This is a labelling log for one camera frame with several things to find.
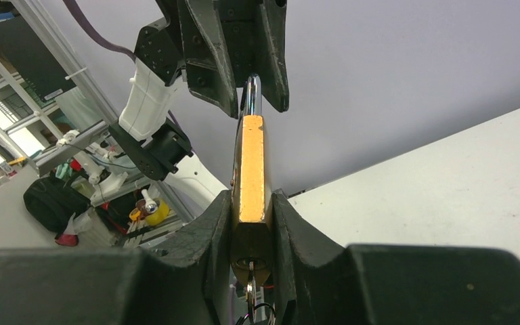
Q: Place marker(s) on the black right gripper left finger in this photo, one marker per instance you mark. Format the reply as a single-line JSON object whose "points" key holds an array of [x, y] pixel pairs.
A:
{"points": [[184, 280]]}

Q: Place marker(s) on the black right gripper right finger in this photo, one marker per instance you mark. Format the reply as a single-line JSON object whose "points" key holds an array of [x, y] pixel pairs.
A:
{"points": [[318, 281]]}

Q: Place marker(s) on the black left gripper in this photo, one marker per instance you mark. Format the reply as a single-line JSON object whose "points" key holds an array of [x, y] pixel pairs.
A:
{"points": [[217, 40]]}

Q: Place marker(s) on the large padlock silver key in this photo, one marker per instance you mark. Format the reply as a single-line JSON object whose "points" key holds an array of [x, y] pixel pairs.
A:
{"points": [[251, 299]]}

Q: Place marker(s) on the large brass padlock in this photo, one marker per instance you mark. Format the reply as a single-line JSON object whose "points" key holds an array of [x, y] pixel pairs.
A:
{"points": [[251, 250]]}

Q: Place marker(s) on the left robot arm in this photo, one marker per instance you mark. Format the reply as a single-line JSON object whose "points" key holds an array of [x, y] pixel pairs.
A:
{"points": [[146, 132]]}

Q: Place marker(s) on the yellow tape roll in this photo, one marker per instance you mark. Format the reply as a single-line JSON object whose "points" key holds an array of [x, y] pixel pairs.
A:
{"points": [[140, 213]]}

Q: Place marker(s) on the black bag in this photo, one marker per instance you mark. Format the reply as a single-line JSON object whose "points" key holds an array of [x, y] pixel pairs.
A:
{"points": [[52, 203]]}

